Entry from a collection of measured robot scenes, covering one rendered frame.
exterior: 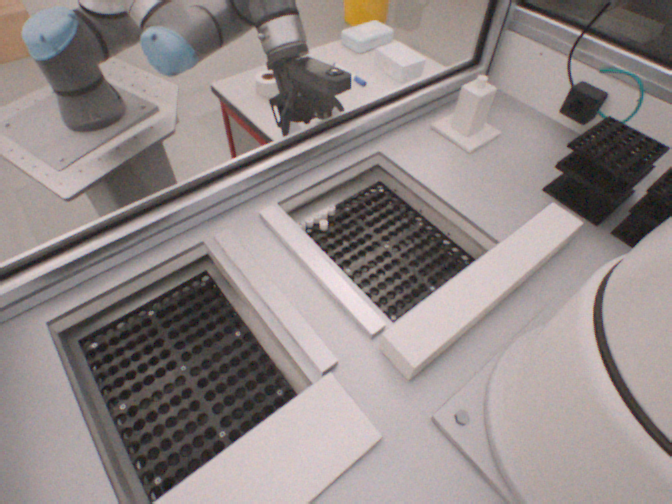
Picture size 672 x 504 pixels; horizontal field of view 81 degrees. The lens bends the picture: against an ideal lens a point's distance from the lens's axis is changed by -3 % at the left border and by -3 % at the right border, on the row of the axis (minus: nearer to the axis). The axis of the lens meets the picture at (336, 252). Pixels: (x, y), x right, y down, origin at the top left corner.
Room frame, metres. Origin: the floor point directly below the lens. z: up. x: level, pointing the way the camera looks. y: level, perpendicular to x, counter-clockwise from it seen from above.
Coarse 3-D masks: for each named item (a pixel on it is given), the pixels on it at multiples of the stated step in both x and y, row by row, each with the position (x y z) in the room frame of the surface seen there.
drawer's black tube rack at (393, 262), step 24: (336, 216) 0.43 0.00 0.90; (360, 216) 0.44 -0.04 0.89; (384, 216) 0.46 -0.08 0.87; (408, 216) 0.44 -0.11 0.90; (336, 240) 0.38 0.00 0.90; (360, 240) 0.39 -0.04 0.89; (384, 240) 0.41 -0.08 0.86; (408, 240) 0.41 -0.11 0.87; (432, 240) 0.41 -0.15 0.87; (336, 264) 0.34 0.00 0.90; (360, 264) 0.34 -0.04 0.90; (384, 264) 0.34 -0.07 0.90; (408, 264) 0.34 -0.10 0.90; (432, 264) 0.35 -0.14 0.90; (456, 264) 0.35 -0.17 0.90; (360, 288) 0.32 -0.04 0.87; (384, 288) 0.32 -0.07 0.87; (408, 288) 0.30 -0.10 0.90; (432, 288) 0.30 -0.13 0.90; (384, 312) 0.26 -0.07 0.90
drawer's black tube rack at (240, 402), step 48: (144, 336) 0.21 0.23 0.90; (192, 336) 0.22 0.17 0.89; (240, 336) 0.22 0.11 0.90; (144, 384) 0.15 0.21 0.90; (192, 384) 0.15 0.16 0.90; (240, 384) 0.16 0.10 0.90; (288, 384) 0.16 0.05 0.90; (144, 432) 0.10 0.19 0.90; (192, 432) 0.11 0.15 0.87; (240, 432) 0.11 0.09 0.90
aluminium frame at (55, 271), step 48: (480, 48) 0.76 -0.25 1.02; (576, 48) 0.68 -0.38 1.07; (624, 48) 0.64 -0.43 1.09; (432, 96) 0.65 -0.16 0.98; (288, 144) 0.47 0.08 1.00; (336, 144) 0.52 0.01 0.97; (192, 192) 0.37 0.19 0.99; (240, 192) 0.40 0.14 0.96; (96, 240) 0.29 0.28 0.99; (144, 240) 0.31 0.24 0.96; (0, 288) 0.21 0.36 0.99; (48, 288) 0.23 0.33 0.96
